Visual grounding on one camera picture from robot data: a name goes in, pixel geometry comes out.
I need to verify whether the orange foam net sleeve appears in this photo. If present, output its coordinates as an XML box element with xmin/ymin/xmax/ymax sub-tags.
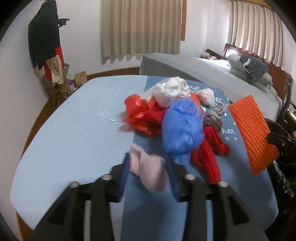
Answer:
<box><xmin>229</xmin><ymin>95</ymin><xmax>280</xmax><ymax>175</ymax></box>

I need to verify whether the red knit glove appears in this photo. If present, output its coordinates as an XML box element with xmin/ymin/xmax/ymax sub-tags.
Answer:
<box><xmin>191</xmin><ymin>126</ymin><xmax>230</xmax><ymax>184</ymax></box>

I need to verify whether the white tissue ball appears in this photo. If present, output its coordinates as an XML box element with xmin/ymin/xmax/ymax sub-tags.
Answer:
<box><xmin>197</xmin><ymin>88</ymin><xmax>215</xmax><ymax>106</ymax></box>

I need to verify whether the blue plastic bag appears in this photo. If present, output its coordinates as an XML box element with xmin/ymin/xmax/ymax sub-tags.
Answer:
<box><xmin>162</xmin><ymin>97</ymin><xmax>205</xmax><ymax>166</ymax></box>

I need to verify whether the pink sock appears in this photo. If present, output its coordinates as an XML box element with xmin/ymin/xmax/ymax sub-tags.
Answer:
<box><xmin>129</xmin><ymin>143</ymin><xmax>168</xmax><ymax>192</ymax></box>

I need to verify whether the white plastic bag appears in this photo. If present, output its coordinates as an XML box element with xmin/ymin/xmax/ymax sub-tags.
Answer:
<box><xmin>140</xmin><ymin>76</ymin><xmax>191</xmax><ymax>108</ymax></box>

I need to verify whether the red plastic bag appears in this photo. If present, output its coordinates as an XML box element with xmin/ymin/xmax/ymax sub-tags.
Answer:
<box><xmin>123</xmin><ymin>94</ymin><xmax>168</xmax><ymax>138</ymax></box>

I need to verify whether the black office chair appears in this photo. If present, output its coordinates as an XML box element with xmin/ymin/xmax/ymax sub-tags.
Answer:
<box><xmin>276</xmin><ymin>78</ymin><xmax>295</xmax><ymax>135</ymax></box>

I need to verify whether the black bin with liner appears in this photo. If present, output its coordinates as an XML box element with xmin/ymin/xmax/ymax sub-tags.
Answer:
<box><xmin>265</xmin><ymin>119</ymin><xmax>295</xmax><ymax>240</ymax></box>

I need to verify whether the wooden headboard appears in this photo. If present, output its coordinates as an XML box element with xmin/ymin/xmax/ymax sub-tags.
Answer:
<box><xmin>222</xmin><ymin>43</ymin><xmax>292</xmax><ymax>100</ymax></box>

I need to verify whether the grey brown sock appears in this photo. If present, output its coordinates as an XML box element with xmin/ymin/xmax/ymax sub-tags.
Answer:
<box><xmin>203</xmin><ymin>103</ymin><xmax>229</xmax><ymax>133</ymax></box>

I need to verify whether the folded grey blanket stack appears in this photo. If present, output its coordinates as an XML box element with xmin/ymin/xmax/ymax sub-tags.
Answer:
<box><xmin>227</xmin><ymin>54</ymin><xmax>273</xmax><ymax>93</ymax></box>

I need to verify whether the blue patterned tablecloth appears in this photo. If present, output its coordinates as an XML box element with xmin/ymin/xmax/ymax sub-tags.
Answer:
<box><xmin>9</xmin><ymin>75</ymin><xmax>279</xmax><ymax>241</ymax></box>

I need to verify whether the grey bed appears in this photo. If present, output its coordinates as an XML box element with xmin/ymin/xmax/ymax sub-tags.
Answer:
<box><xmin>139</xmin><ymin>53</ymin><xmax>282</xmax><ymax>121</ymax></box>

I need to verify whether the beige right window curtain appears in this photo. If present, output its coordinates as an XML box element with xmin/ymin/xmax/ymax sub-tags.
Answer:
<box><xmin>228</xmin><ymin>1</ymin><xmax>285</xmax><ymax>68</ymax></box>

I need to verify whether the beige window curtain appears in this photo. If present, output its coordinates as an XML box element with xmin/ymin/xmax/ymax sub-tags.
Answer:
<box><xmin>101</xmin><ymin>0</ymin><xmax>182</xmax><ymax>58</ymax></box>
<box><xmin>228</xmin><ymin>1</ymin><xmax>285</xmax><ymax>68</ymax></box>

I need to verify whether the brown paper bag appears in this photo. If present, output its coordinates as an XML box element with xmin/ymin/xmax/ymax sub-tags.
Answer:
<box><xmin>74</xmin><ymin>71</ymin><xmax>88</xmax><ymax>88</ymax></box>

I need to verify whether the beige canvas tote bag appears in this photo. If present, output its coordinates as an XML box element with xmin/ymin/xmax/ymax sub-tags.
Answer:
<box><xmin>44</xmin><ymin>55</ymin><xmax>64</xmax><ymax>85</ymax></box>

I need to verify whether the red hanging bag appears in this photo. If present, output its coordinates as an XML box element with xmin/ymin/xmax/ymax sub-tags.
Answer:
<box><xmin>44</xmin><ymin>46</ymin><xmax>65</xmax><ymax>84</ymax></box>

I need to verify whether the beige left window curtain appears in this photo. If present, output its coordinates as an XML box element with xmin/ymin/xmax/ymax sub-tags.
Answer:
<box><xmin>101</xmin><ymin>0</ymin><xmax>182</xmax><ymax>58</ymax></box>

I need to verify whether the black hanging coat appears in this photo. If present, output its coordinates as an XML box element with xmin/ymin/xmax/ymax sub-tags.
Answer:
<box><xmin>28</xmin><ymin>1</ymin><xmax>60</xmax><ymax>69</ymax></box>

